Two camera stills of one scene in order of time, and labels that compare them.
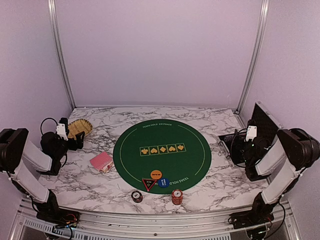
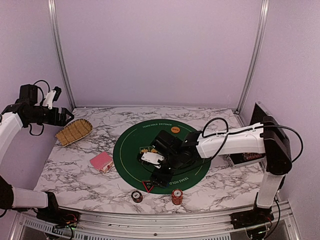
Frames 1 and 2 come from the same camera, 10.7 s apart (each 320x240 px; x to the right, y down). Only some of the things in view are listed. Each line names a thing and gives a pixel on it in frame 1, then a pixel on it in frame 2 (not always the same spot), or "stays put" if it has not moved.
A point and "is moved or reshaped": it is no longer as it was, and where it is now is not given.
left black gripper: [79, 142] to [54, 121]
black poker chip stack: [137, 196] stays put
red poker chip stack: [177, 196] stays put
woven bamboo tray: [78, 126] stays put
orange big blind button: [156, 174] is moved or reshaped
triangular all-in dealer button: [149, 183] stays put
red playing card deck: [102, 161] stays put
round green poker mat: [180, 152] stays put
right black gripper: [240, 138] to [158, 178]
